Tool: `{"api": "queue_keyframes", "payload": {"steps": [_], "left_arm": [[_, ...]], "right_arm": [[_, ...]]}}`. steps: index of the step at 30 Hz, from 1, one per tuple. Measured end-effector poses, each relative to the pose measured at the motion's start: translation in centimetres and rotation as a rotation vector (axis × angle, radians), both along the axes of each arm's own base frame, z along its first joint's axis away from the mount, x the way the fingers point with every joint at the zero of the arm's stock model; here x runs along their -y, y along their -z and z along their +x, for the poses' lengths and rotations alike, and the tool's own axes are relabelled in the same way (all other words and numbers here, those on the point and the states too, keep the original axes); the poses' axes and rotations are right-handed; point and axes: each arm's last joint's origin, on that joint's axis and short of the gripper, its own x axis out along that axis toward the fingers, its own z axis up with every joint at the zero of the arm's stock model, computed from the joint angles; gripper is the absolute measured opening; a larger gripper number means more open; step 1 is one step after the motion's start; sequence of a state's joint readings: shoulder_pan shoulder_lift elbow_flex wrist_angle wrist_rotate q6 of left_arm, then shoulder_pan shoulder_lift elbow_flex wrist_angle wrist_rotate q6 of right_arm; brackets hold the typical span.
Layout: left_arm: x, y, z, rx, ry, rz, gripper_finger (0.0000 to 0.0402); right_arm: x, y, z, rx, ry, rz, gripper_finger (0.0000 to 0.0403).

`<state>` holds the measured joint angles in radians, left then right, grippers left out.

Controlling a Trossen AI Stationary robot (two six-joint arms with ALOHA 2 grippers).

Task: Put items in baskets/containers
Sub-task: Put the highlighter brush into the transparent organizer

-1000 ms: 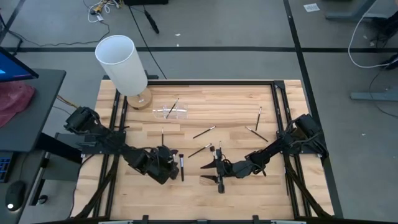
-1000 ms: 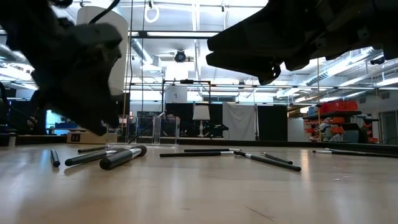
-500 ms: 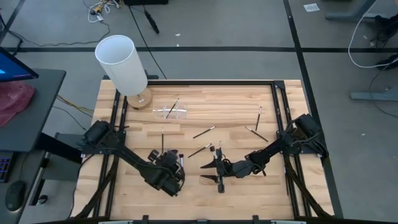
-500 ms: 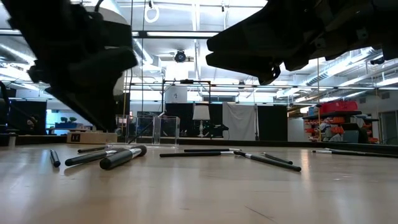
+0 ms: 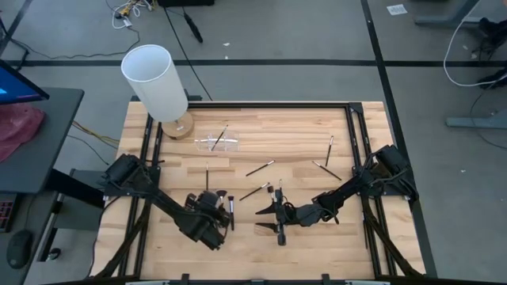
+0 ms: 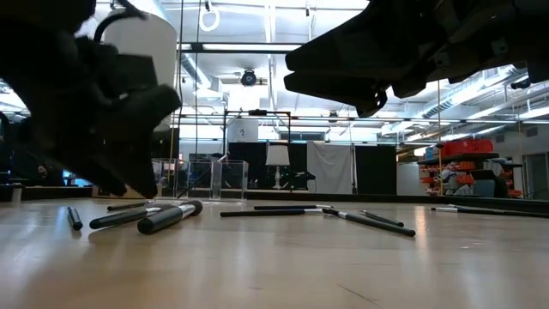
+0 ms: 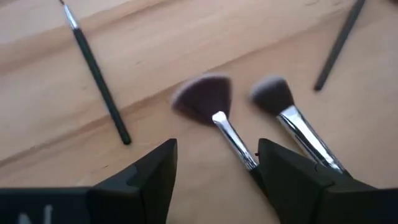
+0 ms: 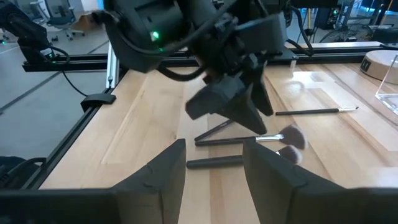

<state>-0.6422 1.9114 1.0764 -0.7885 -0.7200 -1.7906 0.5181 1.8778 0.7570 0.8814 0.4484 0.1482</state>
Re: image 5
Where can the black floor box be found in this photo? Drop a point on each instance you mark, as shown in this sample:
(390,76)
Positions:
(186,2)

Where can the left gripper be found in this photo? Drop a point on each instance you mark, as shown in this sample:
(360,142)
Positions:
(204,204)

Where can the grey desk leg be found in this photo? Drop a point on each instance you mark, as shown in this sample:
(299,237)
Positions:
(451,20)

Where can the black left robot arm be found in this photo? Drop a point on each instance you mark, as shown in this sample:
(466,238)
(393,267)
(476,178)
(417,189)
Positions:
(170,206)

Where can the grey desk foot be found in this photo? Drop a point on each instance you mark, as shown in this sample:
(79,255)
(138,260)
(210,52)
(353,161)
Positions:
(475,122)

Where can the clear acrylic brush organizer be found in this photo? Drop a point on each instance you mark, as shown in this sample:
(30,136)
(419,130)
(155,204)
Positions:
(233,144)

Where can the thin black makeup brush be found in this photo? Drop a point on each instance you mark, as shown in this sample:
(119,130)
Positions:
(206,176)
(329,151)
(326,170)
(254,191)
(219,138)
(280,184)
(260,168)

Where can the white shade wooden base lamp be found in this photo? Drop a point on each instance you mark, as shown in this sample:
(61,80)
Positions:
(154,79)

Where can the computer monitor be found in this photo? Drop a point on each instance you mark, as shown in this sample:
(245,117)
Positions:
(16,87)

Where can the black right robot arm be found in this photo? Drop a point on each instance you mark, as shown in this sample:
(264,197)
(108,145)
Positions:
(348,186)

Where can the black metal table frame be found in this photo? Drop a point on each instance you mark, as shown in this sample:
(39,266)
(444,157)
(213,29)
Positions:
(277,105)

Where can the white paper label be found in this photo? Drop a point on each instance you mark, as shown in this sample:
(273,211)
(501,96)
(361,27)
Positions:
(397,9)

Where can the silver frame bracket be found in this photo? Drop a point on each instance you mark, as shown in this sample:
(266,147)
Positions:
(367,282)

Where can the black computer mouse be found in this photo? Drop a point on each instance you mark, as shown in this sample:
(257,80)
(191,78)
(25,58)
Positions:
(19,249)

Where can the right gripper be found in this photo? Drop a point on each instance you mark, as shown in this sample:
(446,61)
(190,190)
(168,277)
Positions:
(291,215)

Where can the black side desk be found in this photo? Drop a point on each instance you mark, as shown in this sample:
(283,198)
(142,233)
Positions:
(47,138)

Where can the pink cloth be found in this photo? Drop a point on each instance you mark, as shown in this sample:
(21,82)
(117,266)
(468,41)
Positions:
(16,126)

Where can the black desk base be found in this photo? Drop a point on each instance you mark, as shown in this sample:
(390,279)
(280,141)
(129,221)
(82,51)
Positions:
(75,186)

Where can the black keyboard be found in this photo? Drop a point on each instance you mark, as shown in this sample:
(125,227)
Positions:
(7,211)

